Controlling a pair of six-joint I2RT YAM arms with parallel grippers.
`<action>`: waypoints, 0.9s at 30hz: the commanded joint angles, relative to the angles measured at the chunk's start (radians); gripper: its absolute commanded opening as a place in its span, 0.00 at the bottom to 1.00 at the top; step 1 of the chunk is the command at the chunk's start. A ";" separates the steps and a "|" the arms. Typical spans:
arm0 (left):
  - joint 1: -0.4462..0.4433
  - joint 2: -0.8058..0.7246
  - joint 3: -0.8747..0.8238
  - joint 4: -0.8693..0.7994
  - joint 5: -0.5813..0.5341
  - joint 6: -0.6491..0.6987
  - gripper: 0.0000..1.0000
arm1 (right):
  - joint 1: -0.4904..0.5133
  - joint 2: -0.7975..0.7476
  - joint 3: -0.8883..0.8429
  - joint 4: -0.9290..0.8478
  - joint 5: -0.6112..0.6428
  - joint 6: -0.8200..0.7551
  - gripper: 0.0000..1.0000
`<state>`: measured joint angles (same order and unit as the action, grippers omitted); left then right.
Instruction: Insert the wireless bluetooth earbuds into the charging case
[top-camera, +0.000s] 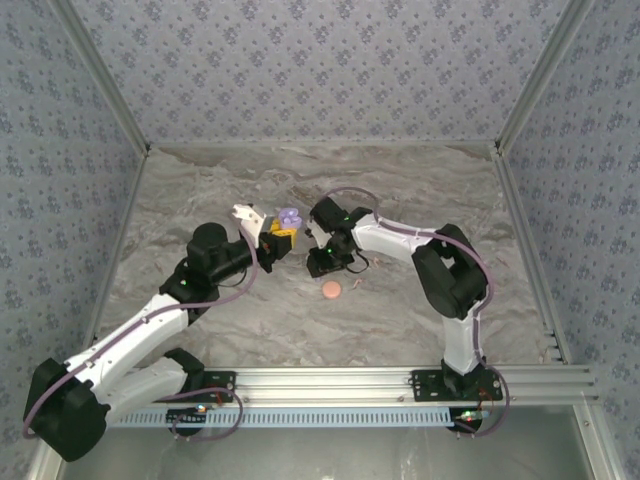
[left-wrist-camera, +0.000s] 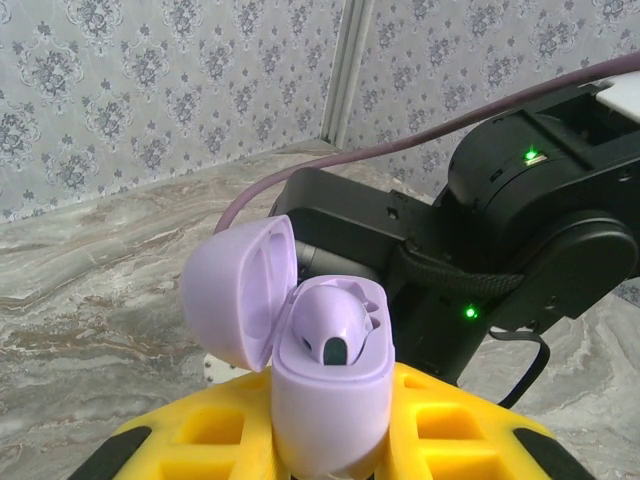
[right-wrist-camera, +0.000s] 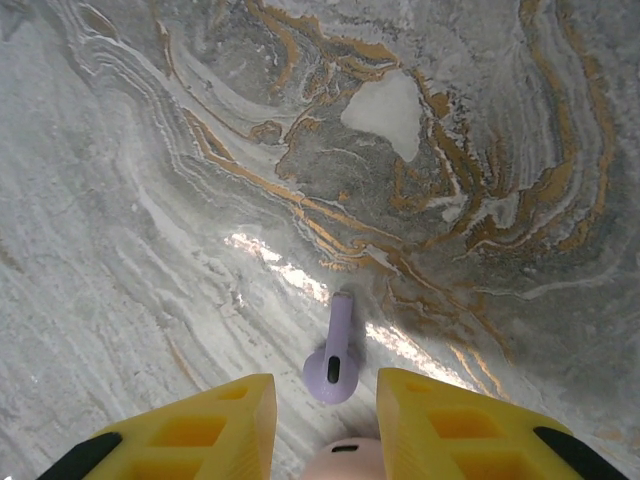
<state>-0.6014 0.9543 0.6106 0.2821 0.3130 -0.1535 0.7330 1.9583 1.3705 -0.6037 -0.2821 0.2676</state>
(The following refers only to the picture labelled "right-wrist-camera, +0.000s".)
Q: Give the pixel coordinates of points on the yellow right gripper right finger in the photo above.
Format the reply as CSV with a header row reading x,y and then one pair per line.
x,y
410,400

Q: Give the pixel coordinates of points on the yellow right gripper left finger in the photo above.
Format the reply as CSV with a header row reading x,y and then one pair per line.
x,y
240,410

